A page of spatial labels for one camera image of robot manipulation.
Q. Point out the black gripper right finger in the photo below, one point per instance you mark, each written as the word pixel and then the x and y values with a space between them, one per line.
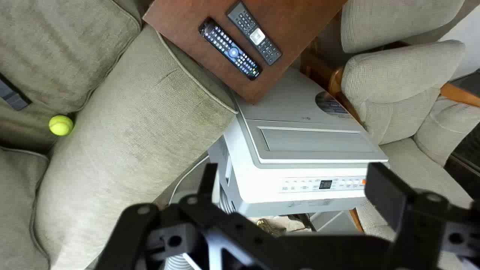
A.
pixel 390 197

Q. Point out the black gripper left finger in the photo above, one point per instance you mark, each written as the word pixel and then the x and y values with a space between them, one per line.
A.
pixel 208 182

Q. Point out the beige fabric sofa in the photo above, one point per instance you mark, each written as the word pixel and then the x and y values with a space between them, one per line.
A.
pixel 124 140

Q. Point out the beige upholstered armchair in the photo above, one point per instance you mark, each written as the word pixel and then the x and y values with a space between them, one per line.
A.
pixel 399 84

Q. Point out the black remote with blue buttons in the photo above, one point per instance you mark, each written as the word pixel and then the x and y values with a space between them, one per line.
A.
pixel 229 48

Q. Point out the yellow tennis ball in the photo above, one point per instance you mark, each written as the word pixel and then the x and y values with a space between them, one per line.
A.
pixel 60 125

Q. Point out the dark brown side table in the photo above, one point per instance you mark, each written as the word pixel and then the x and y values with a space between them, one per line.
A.
pixel 294 20

